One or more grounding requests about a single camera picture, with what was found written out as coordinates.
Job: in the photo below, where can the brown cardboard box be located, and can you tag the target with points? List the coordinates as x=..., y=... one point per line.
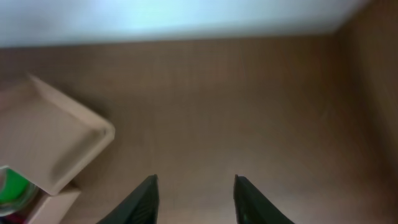
x=47, y=138

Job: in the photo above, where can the orange utility knife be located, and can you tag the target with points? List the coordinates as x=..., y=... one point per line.
x=13, y=219

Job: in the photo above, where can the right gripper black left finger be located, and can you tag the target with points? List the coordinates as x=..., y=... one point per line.
x=139, y=207

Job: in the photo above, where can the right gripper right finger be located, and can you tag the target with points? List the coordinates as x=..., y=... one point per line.
x=252, y=207

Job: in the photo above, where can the green tape roll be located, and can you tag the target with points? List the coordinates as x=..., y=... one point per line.
x=16, y=192

